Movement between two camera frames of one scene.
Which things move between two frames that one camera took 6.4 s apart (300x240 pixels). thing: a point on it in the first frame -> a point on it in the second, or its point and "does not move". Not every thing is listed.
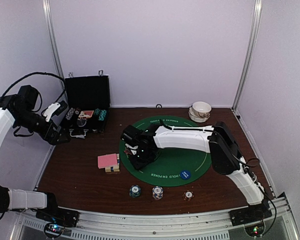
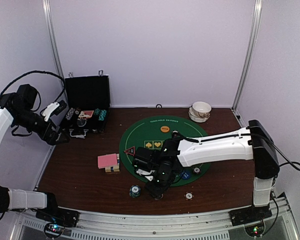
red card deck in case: x=86 y=114 does not move
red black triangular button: x=128 y=152 does not move
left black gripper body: x=46 y=135 does not move
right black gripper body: x=144 y=157 -> x=164 y=182
